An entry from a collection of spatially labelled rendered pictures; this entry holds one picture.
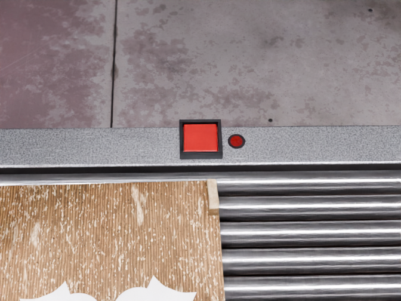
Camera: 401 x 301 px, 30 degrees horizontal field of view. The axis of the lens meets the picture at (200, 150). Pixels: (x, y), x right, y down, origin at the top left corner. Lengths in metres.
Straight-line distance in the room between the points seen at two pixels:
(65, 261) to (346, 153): 0.53
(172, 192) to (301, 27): 1.63
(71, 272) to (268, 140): 0.42
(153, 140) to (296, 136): 0.26
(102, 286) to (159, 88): 1.47
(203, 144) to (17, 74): 1.43
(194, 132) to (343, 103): 1.32
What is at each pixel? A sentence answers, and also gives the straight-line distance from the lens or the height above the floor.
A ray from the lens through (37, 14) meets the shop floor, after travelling 2.85.
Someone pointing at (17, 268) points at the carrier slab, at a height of 0.94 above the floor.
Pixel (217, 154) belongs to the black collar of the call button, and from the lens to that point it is 1.32.
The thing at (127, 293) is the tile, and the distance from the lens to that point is 1.17.
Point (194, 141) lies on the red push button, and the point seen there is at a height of 0.93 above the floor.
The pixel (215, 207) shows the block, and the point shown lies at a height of 0.96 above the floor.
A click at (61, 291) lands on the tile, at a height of 0.95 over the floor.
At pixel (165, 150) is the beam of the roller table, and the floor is 0.92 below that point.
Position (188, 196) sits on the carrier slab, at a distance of 1.26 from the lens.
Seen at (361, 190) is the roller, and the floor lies 0.90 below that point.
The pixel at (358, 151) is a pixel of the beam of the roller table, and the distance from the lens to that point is 1.38.
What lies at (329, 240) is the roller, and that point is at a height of 0.91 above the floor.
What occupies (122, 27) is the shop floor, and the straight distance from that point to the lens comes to 2.77.
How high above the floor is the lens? 2.03
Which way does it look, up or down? 57 degrees down
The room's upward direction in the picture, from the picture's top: 3 degrees clockwise
